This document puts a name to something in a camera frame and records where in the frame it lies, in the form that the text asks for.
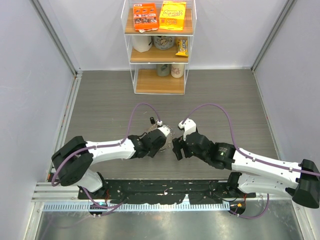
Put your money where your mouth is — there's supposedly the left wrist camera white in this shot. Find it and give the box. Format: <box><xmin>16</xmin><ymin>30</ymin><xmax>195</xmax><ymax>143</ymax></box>
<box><xmin>156</xmin><ymin>120</ymin><xmax>172</xmax><ymax>138</ymax></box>

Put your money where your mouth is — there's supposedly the white slotted cable duct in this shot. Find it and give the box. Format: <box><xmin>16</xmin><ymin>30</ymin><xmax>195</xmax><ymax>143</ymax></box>
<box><xmin>43</xmin><ymin>201</ymin><xmax>230</xmax><ymax>212</ymax></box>

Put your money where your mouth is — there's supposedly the green grey cup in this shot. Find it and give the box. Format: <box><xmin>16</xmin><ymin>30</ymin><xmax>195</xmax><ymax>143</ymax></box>
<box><xmin>156</xmin><ymin>64</ymin><xmax>171</xmax><ymax>77</ymax></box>

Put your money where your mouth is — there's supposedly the yellow candy bag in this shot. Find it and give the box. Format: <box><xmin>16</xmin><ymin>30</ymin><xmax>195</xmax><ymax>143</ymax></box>
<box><xmin>175</xmin><ymin>38</ymin><xmax>189</xmax><ymax>57</ymax></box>

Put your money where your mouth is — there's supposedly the large keyring with many rings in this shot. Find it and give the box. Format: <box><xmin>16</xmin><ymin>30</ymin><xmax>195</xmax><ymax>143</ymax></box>
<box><xmin>146</xmin><ymin>124</ymin><xmax>175</xmax><ymax>152</ymax></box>

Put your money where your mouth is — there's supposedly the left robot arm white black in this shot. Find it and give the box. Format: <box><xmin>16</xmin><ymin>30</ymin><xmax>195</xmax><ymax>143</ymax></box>
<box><xmin>51</xmin><ymin>126</ymin><xmax>170</xmax><ymax>199</ymax></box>

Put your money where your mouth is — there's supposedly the white wire shelf rack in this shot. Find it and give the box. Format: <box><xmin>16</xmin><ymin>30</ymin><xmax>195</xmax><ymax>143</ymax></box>
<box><xmin>120</xmin><ymin>0</ymin><xmax>197</xmax><ymax>95</ymax></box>

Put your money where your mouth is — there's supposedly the purple cable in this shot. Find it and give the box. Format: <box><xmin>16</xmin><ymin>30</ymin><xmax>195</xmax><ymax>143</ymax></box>
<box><xmin>182</xmin><ymin>103</ymin><xmax>320</xmax><ymax>176</ymax></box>
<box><xmin>51</xmin><ymin>102</ymin><xmax>162</xmax><ymax>187</ymax></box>

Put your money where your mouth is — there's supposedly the white cup red scribble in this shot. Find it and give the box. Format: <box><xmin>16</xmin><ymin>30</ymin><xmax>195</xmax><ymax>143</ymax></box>
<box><xmin>170</xmin><ymin>63</ymin><xmax>185</xmax><ymax>78</ymax></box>

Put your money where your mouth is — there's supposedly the yellow snack box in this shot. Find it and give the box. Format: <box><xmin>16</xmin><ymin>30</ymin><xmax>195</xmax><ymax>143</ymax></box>
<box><xmin>159</xmin><ymin>0</ymin><xmax>187</xmax><ymax>31</ymax></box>

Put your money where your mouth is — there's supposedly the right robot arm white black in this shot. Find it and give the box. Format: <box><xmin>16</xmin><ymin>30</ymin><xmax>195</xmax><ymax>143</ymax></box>
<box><xmin>172</xmin><ymin>132</ymin><xmax>320</xmax><ymax>209</ymax></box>

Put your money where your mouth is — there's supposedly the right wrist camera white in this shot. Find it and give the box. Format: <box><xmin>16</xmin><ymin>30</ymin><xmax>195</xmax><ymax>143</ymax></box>
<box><xmin>178</xmin><ymin>118</ymin><xmax>197</xmax><ymax>141</ymax></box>

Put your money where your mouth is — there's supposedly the small black key fob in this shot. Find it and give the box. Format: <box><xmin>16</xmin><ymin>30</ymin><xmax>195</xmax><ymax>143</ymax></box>
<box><xmin>149</xmin><ymin>117</ymin><xmax>155</xmax><ymax>125</ymax></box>

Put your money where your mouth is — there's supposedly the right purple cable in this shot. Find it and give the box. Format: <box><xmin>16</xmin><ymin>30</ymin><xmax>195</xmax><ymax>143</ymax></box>
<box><xmin>182</xmin><ymin>103</ymin><xmax>320</xmax><ymax>176</ymax></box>

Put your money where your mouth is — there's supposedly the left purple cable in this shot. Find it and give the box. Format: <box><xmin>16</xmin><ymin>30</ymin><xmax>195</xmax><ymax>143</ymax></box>
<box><xmin>51</xmin><ymin>102</ymin><xmax>162</xmax><ymax>187</ymax></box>

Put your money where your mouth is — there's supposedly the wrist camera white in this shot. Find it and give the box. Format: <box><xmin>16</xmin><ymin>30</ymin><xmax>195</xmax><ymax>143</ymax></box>
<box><xmin>156</xmin><ymin>120</ymin><xmax>172</xmax><ymax>138</ymax></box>
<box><xmin>178</xmin><ymin>118</ymin><xmax>197</xmax><ymax>141</ymax></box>

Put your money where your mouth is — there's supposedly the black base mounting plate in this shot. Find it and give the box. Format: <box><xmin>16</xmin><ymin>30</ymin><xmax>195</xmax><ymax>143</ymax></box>
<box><xmin>88</xmin><ymin>179</ymin><xmax>256</xmax><ymax>205</ymax></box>

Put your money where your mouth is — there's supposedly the orange snack box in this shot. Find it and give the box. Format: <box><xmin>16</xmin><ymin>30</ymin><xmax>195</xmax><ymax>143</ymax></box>
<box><xmin>133</xmin><ymin>2</ymin><xmax>159</xmax><ymax>33</ymax></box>

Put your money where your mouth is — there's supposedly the grey cartoon mug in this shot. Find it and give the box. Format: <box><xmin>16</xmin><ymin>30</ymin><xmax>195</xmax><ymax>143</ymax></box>
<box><xmin>153</xmin><ymin>35</ymin><xmax>175</xmax><ymax>50</ymax></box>

